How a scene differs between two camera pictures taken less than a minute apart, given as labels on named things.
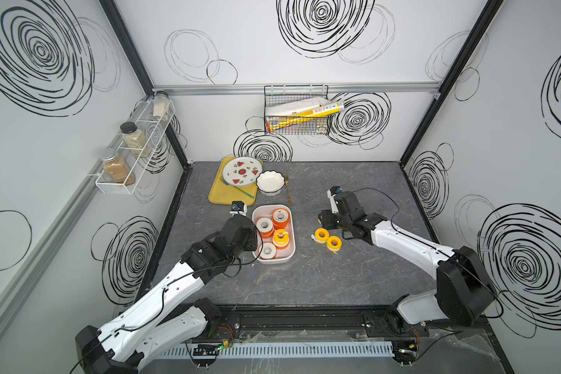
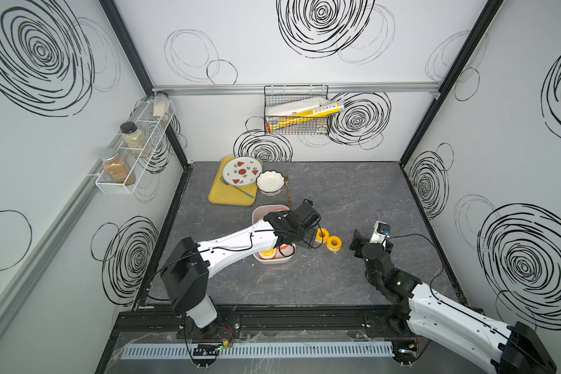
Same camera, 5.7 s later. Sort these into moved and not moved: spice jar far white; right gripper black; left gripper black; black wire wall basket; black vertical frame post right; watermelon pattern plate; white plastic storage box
Moved: right gripper black; left gripper black
Not moved: black wire wall basket; black vertical frame post right; spice jar far white; watermelon pattern plate; white plastic storage box
